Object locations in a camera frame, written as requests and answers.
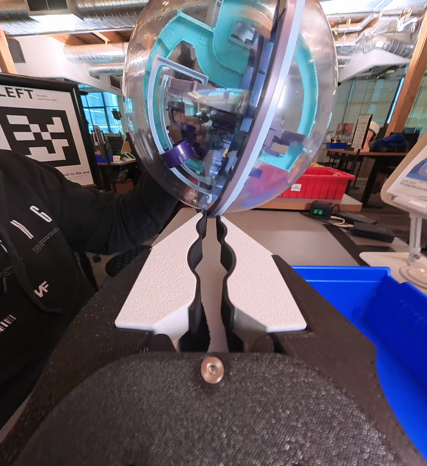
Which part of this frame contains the black mesh pad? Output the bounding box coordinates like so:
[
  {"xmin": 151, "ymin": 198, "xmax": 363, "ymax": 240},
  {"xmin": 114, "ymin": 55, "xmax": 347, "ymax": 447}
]
[{"xmin": 106, "ymin": 246, "xmax": 153, "ymax": 278}]

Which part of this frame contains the instruction sheet on stand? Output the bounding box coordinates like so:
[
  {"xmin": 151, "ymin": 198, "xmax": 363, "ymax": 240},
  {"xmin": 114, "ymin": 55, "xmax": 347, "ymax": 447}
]
[{"xmin": 359, "ymin": 109, "xmax": 427, "ymax": 293}]

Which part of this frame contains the clear plastic maze ball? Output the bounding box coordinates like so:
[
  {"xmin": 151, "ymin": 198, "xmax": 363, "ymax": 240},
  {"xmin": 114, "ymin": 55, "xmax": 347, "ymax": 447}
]
[{"xmin": 123, "ymin": 0, "xmax": 338, "ymax": 217}]

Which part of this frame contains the black device green display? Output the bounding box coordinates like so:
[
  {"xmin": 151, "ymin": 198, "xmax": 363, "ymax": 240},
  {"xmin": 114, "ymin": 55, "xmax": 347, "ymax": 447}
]
[{"xmin": 310, "ymin": 200, "xmax": 336, "ymax": 218}]

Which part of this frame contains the red plastic bin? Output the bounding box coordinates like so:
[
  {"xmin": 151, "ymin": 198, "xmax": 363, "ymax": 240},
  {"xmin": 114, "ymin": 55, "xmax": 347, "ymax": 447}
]
[{"xmin": 279, "ymin": 166, "xmax": 355, "ymax": 200}]

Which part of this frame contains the blue plastic bin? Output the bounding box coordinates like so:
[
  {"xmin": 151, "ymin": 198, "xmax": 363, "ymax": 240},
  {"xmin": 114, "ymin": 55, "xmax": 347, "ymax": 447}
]
[{"xmin": 292, "ymin": 266, "xmax": 427, "ymax": 466}]

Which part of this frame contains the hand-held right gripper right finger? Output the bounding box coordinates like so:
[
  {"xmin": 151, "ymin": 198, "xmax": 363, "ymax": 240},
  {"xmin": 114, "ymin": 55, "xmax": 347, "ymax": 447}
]
[{"xmin": 217, "ymin": 215, "xmax": 307, "ymax": 344}]

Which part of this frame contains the person's black sweatshirt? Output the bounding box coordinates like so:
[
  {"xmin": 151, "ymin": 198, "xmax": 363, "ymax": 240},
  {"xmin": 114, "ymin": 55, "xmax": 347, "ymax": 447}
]
[{"xmin": 0, "ymin": 219, "xmax": 99, "ymax": 416}]

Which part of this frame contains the silver ceiling duct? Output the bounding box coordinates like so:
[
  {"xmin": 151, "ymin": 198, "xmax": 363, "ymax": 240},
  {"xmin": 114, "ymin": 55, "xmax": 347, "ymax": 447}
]
[{"xmin": 0, "ymin": 0, "xmax": 152, "ymax": 38}]

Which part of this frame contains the person's left forearm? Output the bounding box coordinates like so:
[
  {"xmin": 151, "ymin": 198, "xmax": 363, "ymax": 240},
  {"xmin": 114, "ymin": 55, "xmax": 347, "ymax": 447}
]
[{"xmin": 0, "ymin": 150, "xmax": 179, "ymax": 255}]

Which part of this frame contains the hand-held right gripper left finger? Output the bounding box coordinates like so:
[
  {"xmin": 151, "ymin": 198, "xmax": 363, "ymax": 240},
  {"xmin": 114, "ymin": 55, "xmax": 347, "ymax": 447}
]
[{"xmin": 115, "ymin": 214, "xmax": 205, "ymax": 350}]

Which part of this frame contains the black framed tag sign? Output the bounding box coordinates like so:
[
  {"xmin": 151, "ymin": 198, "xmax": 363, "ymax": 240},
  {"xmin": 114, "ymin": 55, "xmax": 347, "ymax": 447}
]
[{"xmin": 0, "ymin": 71, "xmax": 97, "ymax": 187}]

